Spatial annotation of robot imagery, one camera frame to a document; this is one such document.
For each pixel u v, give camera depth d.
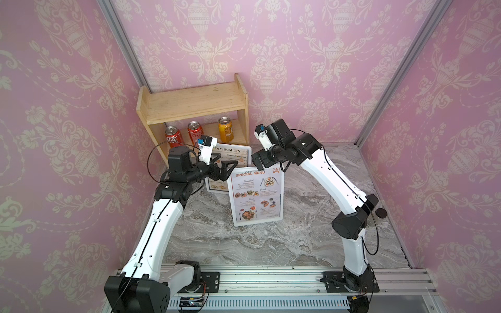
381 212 0.82
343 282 0.68
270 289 0.73
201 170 0.61
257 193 0.80
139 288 0.37
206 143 0.60
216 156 0.74
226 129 0.85
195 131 0.83
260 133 0.66
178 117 0.73
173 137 0.81
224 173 0.63
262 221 0.89
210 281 0.74
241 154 0.82
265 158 0.67
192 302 0.71
